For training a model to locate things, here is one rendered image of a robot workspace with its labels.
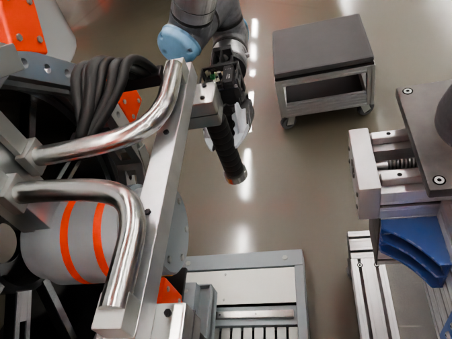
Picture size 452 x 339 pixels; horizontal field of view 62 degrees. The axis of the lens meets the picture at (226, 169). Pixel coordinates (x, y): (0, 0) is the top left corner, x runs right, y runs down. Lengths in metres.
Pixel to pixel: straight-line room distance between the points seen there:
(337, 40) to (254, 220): 0.83
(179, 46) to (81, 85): 0.20
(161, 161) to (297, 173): 1.24
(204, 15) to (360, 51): 1.08
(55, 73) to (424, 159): 0.55
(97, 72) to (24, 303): 0.37
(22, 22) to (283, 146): 1.36
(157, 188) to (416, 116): 0.43
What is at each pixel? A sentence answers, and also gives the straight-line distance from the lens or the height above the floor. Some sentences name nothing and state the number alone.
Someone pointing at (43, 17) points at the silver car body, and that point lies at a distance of 1.27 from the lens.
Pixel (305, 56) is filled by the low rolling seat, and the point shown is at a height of 0.34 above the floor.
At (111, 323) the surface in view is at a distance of 0.34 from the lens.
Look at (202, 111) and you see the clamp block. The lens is 0.57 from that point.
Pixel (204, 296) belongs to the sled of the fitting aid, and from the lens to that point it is 1.29.
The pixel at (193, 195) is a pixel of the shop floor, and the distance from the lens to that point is 1.71.
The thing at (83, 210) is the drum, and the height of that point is 0.92.
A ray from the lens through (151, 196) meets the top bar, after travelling 0.42.
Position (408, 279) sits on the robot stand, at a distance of 1.18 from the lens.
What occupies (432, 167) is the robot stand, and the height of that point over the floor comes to 0.82.
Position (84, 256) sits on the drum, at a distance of 0.55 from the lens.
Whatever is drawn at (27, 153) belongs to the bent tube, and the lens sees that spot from 0.52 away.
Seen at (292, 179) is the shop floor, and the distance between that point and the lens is 1.64.
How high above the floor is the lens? 1.28
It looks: 47 degrees down
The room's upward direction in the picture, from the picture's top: 22 degrees counter-clockwise
